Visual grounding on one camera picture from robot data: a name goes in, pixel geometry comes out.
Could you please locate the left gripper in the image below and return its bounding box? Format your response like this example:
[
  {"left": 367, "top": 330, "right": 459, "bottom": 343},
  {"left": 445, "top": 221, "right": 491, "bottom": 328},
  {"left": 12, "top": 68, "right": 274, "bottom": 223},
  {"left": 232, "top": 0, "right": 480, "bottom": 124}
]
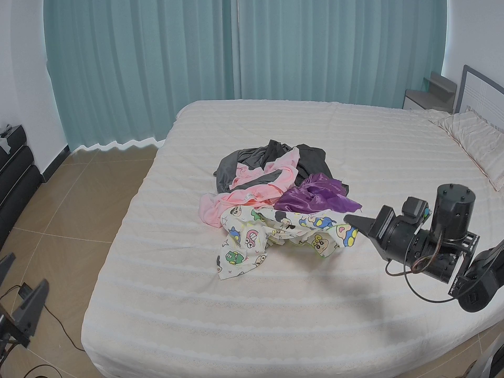
[{"left": 0, "top": 253, "right": 50, "bottom": 347}]

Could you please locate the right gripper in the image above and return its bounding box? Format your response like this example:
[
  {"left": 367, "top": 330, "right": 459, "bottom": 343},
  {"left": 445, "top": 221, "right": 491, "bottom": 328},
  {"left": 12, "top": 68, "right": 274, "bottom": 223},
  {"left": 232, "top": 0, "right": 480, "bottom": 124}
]
[{"left": 368, "top": 205, "right": 434, "bottom": 271}]

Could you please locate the white printed pyjama top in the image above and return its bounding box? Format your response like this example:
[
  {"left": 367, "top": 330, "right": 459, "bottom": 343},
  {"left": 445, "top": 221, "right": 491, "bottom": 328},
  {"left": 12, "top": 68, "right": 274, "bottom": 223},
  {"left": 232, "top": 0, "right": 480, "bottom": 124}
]
[{"left": 216, "top": 205, "right": 360, "bottom": 282}]

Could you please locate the bed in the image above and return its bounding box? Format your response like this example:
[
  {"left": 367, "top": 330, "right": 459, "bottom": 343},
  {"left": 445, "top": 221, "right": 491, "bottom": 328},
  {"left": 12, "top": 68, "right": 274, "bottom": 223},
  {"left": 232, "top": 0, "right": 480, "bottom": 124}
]
[{"left": 81, "top": 65, "right": 504, "bottom": 378}]

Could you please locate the purple garment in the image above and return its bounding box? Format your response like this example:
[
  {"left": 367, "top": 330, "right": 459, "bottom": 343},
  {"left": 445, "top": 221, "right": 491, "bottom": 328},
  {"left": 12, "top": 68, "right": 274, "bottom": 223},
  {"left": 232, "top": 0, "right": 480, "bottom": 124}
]
[{"left": 274, "top": 173, "right": 363, "bottom": 214}]

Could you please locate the black chest of drawers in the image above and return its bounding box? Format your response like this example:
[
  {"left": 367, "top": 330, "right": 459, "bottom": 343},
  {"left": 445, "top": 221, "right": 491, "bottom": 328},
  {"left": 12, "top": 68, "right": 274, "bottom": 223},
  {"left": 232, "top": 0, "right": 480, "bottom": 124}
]
[{"left": 0, "top": 124, "right": 42, "bottom": 247}]

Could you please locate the cream striped pillow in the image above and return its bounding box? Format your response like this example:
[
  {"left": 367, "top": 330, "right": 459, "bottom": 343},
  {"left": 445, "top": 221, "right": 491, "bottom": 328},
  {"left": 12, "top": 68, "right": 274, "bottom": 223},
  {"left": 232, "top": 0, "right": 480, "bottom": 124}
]
[{"left": 429, "top": 109, "right": 504, "bottom": 192}]

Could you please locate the grey bedside table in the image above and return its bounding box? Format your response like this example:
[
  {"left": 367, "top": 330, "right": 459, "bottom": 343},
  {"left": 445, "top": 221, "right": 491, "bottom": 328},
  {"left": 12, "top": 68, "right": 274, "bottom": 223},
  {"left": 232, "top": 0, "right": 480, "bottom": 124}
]
[{"left": 403, "top": 71, "right": 457, "bottom": 113}]

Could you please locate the pink garment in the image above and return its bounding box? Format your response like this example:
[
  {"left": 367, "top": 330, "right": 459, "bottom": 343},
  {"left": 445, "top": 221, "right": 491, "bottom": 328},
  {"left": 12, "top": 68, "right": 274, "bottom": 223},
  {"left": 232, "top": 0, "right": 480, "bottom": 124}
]
[{"left": 199, "top": 146, "right": 302, "bottom": 227}]

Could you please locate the dark grey garment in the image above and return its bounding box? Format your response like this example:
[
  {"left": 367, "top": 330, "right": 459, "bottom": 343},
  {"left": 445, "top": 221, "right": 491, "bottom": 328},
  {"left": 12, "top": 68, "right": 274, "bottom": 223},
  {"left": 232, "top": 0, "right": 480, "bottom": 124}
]
[{"left": 214, "top": 140, "right": 349, "bottom": 196}]

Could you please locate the blue-green curtain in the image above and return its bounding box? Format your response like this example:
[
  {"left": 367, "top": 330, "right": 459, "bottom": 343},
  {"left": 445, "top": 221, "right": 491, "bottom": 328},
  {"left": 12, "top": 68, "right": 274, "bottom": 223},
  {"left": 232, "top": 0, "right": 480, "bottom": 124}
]
[
  {"left": 230, "top": 0, "right": 450, "bottom": 111},
  {"left": 43, "top": 0, "right": 239, "bottom": 153}
]

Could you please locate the black cable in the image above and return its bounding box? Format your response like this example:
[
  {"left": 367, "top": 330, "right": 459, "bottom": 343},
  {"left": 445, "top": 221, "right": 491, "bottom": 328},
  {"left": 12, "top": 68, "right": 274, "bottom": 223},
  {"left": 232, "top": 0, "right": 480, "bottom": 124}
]
[
  {"left": 0, "top": 284, "right": 83, "bottom": 351},
  {"left": 385, "top": 227, "right": 465, "bottom": 303}
]

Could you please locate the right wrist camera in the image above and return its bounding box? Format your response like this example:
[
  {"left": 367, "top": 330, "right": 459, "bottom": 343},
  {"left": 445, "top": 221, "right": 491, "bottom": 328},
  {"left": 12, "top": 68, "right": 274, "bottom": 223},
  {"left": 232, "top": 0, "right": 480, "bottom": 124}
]
[{"left": 402, "top": 197, "right": 430, "bottom": 227}]

